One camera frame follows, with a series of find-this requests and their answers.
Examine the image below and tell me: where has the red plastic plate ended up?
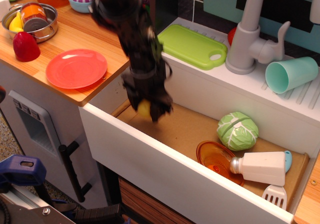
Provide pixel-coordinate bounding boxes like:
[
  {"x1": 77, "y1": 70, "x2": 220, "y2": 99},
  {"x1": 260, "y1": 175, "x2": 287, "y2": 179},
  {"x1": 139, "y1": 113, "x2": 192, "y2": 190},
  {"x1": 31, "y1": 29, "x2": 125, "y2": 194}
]
[{"x1": 45, "y1": 49, "x2": 108, "y2": 89}]

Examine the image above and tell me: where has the green toy cabbage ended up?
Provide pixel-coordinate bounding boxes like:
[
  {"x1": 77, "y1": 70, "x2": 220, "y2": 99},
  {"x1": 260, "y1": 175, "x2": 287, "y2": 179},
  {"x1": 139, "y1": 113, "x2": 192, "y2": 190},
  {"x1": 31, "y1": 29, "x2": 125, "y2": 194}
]
[{"x1": 216, "y1": 112, "x2": 259, "y2": 151}]

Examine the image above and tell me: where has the white plastic spatula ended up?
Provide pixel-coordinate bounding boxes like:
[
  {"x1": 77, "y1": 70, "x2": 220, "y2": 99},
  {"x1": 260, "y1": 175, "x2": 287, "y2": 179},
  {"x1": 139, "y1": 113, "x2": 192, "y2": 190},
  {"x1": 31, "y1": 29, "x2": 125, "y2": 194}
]
[{"x1": 262, "y1": 184, "x2": 287, "y2": 210}]

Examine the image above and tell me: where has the blue clamp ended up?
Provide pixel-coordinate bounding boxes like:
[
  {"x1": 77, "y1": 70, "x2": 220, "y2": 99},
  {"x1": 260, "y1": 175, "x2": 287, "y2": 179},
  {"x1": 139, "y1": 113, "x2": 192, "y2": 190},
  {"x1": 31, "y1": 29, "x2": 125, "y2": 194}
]
[{"x1": 0, "y1": 154, "x2": 47, "y2": 188}]

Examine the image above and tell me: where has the light blue plastic utensil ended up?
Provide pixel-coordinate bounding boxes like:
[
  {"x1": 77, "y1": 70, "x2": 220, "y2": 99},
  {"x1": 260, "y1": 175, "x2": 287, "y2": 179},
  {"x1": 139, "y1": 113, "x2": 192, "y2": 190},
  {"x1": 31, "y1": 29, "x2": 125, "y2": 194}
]
[{"x1": 284, "y1": 150, "x2": 293, "y2": 173}]

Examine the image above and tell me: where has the steel cooking pot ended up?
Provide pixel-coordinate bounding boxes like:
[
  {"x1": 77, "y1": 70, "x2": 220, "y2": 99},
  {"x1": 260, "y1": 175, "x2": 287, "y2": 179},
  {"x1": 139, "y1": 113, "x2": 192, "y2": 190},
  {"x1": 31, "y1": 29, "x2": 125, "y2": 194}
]
[{"x1": 2, "y1": 4, "x2": 58, "y2": 43}]

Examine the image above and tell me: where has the dark red toy strawberry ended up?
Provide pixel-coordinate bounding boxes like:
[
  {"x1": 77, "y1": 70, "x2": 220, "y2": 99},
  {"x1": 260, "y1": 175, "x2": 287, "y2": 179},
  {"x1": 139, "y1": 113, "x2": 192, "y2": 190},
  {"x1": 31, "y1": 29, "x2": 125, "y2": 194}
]
[{"x1": 12, "y1": 32, "x2": 41, "y2": 62}]

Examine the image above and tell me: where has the grey toy faucet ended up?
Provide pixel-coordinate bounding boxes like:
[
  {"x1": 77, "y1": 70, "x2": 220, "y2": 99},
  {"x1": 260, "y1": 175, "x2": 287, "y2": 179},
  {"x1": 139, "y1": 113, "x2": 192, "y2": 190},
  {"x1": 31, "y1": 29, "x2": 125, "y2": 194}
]
[{"x1": 225, "y1": 0, "x2": 291, "y2": 75}]

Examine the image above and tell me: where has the orange transparent bowl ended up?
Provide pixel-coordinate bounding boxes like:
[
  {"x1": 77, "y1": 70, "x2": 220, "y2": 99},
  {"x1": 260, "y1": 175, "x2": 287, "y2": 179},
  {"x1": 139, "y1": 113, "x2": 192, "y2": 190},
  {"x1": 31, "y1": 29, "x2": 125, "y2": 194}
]
[{"x1": 196, "y1": 141, "x2": 245, "y2": 186}]

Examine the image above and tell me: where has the white salt shaker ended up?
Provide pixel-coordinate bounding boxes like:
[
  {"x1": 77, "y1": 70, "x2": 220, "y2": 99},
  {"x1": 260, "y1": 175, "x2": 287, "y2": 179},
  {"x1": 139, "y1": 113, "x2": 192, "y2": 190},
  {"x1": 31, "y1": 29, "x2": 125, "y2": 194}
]
[{"x1": 229, "y1": 151, "x2": 286, "y2": 186}]

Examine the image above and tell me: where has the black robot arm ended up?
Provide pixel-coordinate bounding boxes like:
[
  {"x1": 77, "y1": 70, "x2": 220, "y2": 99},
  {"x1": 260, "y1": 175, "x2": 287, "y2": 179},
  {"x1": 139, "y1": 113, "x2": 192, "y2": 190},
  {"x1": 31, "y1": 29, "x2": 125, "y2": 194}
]
[{"x1": 89, "y1": 0, "x2": 173, "y2": 122}]

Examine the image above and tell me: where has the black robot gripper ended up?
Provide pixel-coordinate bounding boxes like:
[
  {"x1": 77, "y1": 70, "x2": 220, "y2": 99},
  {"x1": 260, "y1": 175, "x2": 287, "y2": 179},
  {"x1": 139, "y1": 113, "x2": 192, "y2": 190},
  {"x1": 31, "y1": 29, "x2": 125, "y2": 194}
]
[{"x1": 121, "y1": 67, "x2": 173, "y2": 122}]

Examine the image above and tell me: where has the blue plastic bowl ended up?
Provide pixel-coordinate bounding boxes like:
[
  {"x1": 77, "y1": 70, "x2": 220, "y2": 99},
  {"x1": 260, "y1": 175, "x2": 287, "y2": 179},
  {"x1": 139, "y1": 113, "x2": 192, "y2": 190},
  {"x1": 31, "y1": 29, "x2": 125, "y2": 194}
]
[{"x1": 68, "y1": 0, "x2": 92, "y2": 14}]

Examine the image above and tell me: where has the orange labelled tin can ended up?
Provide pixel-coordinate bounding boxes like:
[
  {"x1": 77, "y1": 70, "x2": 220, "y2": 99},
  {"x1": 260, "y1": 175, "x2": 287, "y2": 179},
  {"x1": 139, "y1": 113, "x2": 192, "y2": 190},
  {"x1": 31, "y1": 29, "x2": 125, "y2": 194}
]
[{"x1": 20, "y1": 2, "x2": 49, "y2": 32}]

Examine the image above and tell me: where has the green cutting board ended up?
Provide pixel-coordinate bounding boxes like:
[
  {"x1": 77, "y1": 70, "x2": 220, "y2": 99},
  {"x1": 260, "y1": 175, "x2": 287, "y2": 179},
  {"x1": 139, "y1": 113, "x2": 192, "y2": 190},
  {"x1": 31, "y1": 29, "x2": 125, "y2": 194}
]
[{"x1": 157, "y1": 24, "x2": 228, "y2": 71}]

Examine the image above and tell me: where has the black cabinet door handle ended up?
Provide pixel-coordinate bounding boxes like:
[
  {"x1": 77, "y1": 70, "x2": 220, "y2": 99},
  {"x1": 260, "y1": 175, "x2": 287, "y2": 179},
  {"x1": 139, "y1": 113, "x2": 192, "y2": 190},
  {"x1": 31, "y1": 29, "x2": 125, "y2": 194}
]
[{"x1": 58, "y1": 141, "x2": 92, "y2": 202}]

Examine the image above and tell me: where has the white box at edge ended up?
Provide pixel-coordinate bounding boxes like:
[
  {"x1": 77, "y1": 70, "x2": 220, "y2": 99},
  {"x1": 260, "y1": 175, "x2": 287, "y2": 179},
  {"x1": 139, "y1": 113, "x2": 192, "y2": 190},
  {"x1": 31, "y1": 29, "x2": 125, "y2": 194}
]
[{"x1": 0, "y1": 0, "x2": 11, "y2": 21}]

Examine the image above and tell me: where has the red toy behind faucet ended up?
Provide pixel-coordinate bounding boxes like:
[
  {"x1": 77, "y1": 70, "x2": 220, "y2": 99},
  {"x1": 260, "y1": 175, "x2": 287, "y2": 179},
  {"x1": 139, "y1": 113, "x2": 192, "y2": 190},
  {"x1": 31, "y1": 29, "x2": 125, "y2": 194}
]
[{"x1": 227, "y1": 27, "x2": 237, "y2": 46}]

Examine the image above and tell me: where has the yellow toy potato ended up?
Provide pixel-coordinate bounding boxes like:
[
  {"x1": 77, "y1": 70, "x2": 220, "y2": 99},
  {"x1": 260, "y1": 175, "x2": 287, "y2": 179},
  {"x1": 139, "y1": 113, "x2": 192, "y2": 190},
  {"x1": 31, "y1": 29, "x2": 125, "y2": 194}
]
[{"x1": 137, "y1": 99, "x2": 151, "y2": 118}]

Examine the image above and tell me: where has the yellow toy banana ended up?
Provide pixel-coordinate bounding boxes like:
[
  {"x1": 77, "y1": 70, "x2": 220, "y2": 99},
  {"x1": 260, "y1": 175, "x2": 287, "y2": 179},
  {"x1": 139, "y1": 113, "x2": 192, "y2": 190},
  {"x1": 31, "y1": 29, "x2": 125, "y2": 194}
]
[{"x1": 9, "y1": 12, "x2": 24, "y2": 33}]

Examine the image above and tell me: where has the teal plastic cup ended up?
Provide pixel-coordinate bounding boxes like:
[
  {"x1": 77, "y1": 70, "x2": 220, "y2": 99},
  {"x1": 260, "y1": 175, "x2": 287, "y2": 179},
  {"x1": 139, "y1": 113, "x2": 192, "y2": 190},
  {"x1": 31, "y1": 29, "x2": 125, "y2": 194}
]
[{"x1": 265, "y1": 57, "x2": 319, "y2": 94}]

